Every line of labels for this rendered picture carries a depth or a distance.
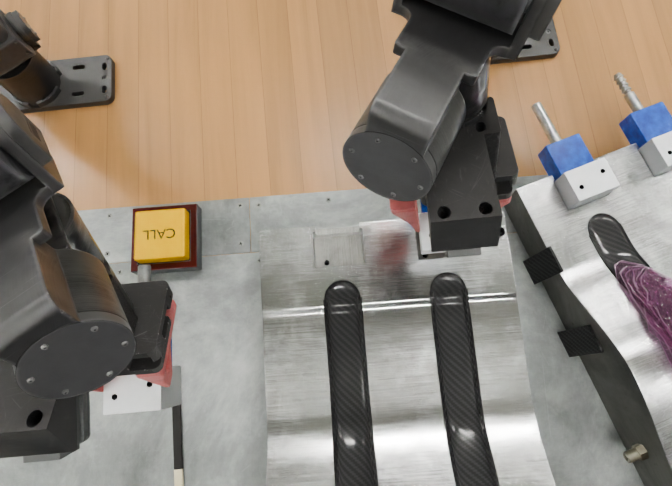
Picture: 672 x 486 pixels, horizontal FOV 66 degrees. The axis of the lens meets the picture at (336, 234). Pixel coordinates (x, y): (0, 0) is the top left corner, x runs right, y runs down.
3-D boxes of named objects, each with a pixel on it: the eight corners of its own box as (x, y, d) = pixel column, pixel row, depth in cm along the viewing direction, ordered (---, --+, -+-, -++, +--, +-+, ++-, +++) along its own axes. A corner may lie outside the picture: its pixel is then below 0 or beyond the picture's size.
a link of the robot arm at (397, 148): (446, 226, 32) (527, 87, 21) (323, 169, 33) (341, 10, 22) (502, 103, 37) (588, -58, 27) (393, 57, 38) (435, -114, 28)
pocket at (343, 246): (314, 234, 58) (311, 225, 55) (361, 231, 58) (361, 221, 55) (316, 274, 57) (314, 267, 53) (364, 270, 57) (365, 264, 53)
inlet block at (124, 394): (130, 272, 52) (105, 263, 47) (179, 267, 52) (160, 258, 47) (129, 408, 49) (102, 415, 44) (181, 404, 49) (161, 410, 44)
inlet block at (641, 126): (587, 92, 65) (608, 68, 59) (623, 79, 65) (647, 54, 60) (641, 184, 61) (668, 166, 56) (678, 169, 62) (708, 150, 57)
